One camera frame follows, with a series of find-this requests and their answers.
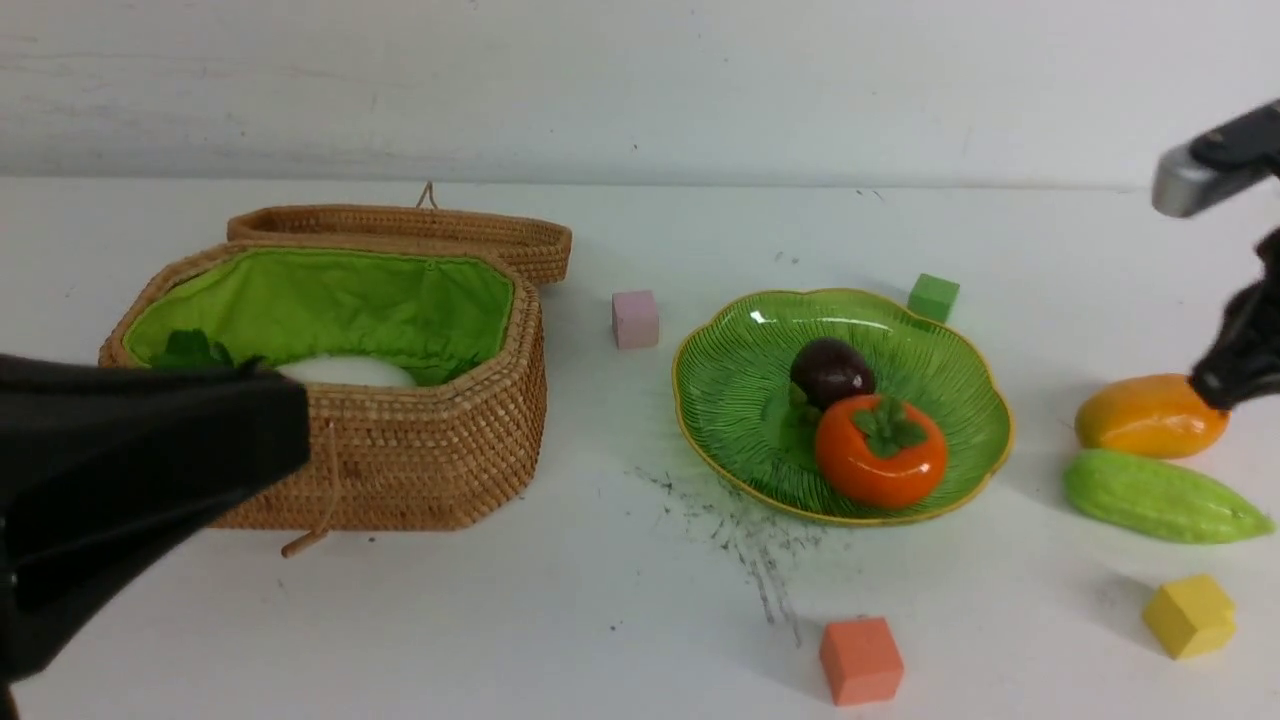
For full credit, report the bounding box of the pink foam cube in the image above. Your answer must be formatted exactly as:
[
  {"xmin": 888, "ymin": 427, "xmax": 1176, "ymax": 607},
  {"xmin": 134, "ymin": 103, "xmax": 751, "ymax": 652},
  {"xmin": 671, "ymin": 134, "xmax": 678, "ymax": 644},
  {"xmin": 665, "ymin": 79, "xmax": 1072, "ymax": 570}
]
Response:
[{"xmin": 611, "ymin": 290, "xmax": 660, "ymax": 350}]

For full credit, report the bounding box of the woven rattan basket green lining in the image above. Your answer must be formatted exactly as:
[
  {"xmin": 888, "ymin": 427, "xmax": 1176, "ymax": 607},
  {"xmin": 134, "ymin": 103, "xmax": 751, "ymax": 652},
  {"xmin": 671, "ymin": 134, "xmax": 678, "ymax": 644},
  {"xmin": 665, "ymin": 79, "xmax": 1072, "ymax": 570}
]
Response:
[{"xmin": 99, "ymin": 240, "xmax": 549, "ymax": 532}]

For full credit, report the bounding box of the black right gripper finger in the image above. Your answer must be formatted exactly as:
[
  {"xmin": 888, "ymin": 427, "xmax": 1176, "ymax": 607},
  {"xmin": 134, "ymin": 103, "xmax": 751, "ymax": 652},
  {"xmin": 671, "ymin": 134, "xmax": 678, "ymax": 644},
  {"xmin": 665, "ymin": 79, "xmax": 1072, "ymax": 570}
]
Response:
[{"xmin": 1189, "ymin": 334, "xmax": 1279, "ymax": 413}]

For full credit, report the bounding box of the green toy bitter gourd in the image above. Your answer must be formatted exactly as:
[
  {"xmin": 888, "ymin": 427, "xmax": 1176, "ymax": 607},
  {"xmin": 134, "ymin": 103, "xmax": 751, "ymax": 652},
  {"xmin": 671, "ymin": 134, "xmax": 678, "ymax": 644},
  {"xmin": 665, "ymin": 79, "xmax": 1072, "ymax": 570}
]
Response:
[{"xmin": 1062, "ymin": 448, "xmax": 1277, "ymax": 544}]

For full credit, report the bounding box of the yellow foam cube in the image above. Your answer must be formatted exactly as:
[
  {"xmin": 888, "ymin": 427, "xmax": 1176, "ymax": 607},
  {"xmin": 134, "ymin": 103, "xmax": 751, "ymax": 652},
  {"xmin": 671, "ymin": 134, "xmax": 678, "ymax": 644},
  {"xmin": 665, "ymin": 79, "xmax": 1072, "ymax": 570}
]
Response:
[{"xmin": 1142, "ymin": 574, "xmax": 1236, "ymax": 660}]

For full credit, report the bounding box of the orange yellow toy mango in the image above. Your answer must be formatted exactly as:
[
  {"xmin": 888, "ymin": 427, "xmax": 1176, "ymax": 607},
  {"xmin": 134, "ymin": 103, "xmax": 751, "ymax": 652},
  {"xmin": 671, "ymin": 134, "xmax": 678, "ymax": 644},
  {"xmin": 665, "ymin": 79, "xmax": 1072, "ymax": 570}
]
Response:
[{"xmin": 1074, "ymin": 373, "xmax": 1231, "ymax": 460}]

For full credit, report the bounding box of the white toy radish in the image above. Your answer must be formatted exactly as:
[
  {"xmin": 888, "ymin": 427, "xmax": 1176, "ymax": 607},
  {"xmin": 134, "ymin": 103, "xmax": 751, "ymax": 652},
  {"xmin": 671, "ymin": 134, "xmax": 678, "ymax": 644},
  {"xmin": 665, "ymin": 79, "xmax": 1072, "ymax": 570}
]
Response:
[{"xmin": 275, "ymin": 355, "xmax": 417, "ymax": 388}]

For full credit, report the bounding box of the green foam cube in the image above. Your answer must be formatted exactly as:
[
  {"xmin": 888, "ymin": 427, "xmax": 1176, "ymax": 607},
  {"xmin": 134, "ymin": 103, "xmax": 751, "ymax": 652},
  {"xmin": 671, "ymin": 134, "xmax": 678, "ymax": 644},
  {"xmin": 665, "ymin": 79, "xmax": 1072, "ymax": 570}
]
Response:
[{"xmin": 908, "ymin": 273, "xmax": 960, "ymax": 324}]

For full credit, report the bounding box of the green glass leaf plate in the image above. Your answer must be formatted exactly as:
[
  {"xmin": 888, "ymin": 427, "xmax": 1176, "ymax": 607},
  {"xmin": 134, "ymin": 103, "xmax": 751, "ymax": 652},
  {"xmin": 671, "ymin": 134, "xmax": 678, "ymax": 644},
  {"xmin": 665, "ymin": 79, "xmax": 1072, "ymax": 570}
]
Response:
[{"xmin": 671, "ymin": 288, "xmax": 1016, "ymax": 527}]

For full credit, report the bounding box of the orange toy persimmon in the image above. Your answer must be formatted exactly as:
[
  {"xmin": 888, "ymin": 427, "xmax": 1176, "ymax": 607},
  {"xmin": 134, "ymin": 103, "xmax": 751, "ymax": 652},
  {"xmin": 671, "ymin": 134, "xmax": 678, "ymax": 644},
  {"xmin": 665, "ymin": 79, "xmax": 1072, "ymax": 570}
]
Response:
[{"xmin": 814, "ymin": 395, "xmax": 950, "ymax": 511}]

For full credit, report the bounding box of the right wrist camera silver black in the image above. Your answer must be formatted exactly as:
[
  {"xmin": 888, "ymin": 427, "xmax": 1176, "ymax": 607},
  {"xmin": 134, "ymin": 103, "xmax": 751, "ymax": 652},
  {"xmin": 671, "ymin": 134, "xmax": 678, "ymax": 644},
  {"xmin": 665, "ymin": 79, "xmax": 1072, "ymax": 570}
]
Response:
[{"xmin": 1149, "ymin": 100, "xmax": 1279, "ymax": 219}]

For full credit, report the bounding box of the orange toy carrot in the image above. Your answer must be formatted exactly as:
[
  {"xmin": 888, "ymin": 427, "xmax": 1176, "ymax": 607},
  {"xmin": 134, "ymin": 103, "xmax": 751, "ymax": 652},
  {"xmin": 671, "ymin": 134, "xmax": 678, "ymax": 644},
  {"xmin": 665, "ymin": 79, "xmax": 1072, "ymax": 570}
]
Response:
[{"xmin": 146, "ymin": 328, "xmax": 265, "ymax": 369}]

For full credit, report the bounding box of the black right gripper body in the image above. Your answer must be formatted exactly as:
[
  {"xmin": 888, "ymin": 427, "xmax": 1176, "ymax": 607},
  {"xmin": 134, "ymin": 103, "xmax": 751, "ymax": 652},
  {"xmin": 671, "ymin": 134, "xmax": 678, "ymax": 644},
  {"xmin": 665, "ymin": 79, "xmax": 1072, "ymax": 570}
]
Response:
[{"xmin": 1225, "ymin": 228, "xmax": 1279, "ymax": 351}]

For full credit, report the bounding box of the woven rattan basket lid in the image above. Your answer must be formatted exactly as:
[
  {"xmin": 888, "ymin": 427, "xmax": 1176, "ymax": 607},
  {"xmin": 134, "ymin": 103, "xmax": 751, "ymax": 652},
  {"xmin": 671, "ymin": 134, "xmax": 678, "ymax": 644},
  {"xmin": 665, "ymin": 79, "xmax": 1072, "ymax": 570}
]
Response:
[{"xmin": 227, "ymin": 204, "xmax": 573, "ymax": 284}]

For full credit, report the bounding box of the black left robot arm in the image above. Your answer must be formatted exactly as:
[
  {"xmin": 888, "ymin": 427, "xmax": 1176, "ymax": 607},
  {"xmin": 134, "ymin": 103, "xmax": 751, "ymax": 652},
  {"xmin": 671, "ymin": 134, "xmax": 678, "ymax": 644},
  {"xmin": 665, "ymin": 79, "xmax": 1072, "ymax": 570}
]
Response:
[{"xmin": 1, "ymin": 355, "xmax": 311, "ymax": 719}]

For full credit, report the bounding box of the salmon orange foam cube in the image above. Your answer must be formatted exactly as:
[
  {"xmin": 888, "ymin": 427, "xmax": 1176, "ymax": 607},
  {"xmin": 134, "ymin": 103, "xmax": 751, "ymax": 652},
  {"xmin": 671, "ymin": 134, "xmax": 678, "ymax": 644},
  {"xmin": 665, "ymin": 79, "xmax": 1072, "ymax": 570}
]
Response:
[{"xmin": 819, "ymin": 616, "xmax": 905, "ymax": 707}]

